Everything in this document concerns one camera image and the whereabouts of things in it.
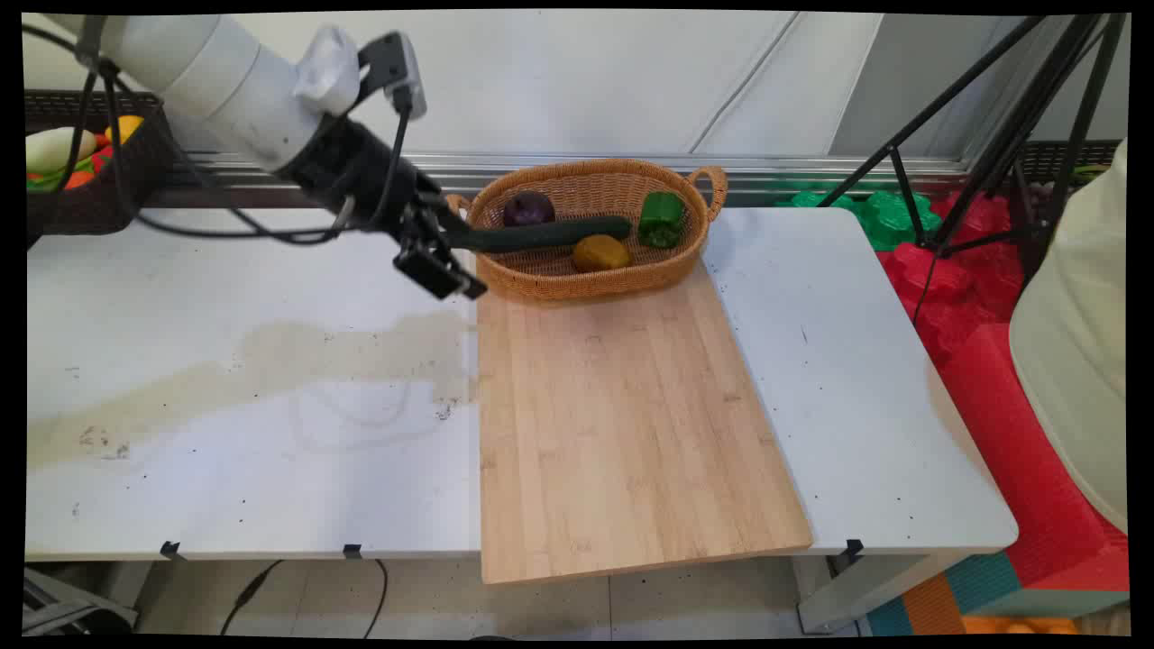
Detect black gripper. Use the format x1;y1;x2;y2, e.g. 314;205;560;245
287;114;489;301

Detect dark green cucumber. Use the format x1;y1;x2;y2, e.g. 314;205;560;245
462;215;633;254

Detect purple toy onion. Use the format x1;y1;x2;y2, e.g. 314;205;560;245
502;190;557;228

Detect yellow-brown toy potato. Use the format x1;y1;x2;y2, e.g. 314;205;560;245
572;234;632;273

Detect green toy bell pepper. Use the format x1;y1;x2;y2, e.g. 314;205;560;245
637;191;687;251

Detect bamboo cutting board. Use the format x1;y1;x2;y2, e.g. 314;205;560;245
475;260;814;586

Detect dark woven storage basket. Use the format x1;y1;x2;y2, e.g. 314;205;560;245
24;90;178;238

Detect white toy vegetable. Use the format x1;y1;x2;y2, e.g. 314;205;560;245
25;126;97;175

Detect white table leg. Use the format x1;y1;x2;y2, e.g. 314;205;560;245
792;552;976;635

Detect red foam mat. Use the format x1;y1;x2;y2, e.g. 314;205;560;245
877;192;1130;592

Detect multicolour striped floor mat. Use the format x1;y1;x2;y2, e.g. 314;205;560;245
864;548;1130;637

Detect cream fabric garment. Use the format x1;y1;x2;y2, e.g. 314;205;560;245
1008;138;1130;535

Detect woven wicker basket with handles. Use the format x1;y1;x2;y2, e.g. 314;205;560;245
444;159;728;301

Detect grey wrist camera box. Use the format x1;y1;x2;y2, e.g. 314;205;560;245
359;32;427;120

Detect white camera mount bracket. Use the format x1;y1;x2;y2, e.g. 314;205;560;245
293;25;363;115

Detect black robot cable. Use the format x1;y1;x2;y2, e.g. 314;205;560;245
23;25;414;246

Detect aluminium wall rail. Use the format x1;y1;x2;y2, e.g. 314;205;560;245
176;150;988;209

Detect black floor cable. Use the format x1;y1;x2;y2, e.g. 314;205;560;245
219;559;389;639

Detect grey metal floor frame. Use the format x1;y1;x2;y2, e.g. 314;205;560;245
23;566;139;636

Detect black camera tripod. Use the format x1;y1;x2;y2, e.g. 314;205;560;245
816;13;1130;255

